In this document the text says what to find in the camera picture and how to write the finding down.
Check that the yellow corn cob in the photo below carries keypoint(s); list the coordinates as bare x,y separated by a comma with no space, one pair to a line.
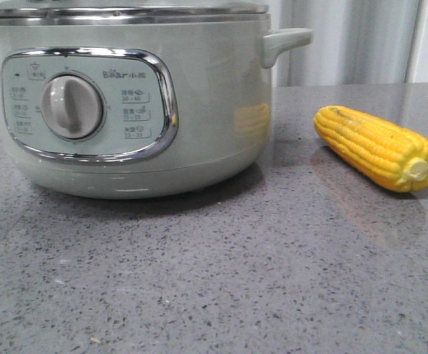
393,157

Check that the glass lid with steel rim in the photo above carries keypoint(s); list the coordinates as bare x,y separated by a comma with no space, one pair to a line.
54,9

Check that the pale green electric pot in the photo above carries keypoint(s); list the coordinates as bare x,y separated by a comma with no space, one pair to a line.
137,106

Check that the white pleated curtain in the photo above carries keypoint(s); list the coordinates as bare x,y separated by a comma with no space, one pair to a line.
355,42

